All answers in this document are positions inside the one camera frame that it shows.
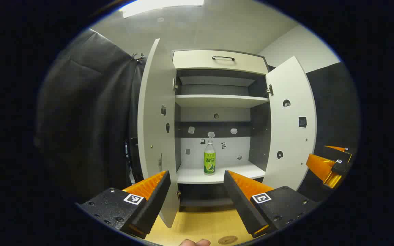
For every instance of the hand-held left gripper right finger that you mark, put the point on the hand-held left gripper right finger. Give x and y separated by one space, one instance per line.
239 201

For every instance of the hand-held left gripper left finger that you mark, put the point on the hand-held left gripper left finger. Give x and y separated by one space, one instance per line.
156 201

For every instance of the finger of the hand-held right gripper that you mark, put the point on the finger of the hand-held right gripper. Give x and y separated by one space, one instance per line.
320 164
340 152

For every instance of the white cabinet door headphone sticker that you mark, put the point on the white cabinet door headphone sticker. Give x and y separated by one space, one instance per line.
291 136

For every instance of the round wooden coaster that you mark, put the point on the round wooden coaster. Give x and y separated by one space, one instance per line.
227 240

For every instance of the green label clear bottle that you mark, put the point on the green label clear bottle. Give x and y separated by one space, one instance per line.
209 160

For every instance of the white grey cabinet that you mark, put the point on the white grey cabinet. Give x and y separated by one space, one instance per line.
217 100

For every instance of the black backdrop cloth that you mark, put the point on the black backdrop cloth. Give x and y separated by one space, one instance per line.
333 112
136 102
80 119

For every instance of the metal cloth clip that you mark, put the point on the metal cloth clip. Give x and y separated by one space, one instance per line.
141 56
134 57

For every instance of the ceiling light panel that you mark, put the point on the ceiling light panel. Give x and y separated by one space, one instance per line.
156 7

